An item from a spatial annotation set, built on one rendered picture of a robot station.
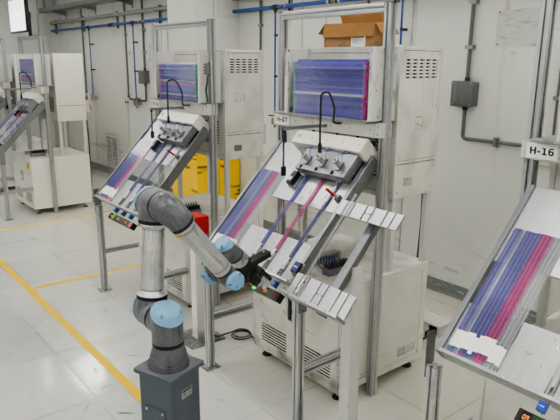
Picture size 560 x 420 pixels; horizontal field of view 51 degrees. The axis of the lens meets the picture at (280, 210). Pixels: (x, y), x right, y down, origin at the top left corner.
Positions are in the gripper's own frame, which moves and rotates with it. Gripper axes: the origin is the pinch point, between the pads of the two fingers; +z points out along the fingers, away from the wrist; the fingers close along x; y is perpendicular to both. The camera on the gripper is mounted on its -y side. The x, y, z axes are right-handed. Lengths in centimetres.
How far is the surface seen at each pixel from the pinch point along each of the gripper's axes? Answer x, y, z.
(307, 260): 10.1, -15.6, 1.7
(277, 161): -51, -61, 2
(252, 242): -28.5, -13.7, 1.7
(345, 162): 1, -64, -4
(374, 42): -22, -133, -13
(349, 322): 35.5, -1.8, 16.4
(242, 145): -135, -84, 30
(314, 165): -16, -59, -4
